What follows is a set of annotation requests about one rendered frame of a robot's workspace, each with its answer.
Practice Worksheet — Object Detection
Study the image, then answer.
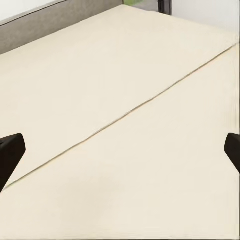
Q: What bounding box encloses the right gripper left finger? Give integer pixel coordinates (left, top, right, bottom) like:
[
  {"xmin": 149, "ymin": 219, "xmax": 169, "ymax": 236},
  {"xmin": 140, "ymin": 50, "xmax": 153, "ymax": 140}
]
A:
[{"xmin": 0, "ymin": 133, "xmax": 26, "ymax": 193}]

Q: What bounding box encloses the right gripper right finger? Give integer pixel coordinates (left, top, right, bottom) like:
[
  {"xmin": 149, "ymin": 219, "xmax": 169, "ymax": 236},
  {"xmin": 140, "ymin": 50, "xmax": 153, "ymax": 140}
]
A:
[{"xmin": 224, "ymin": 133, "xmax": 240, "ymax": 173}]

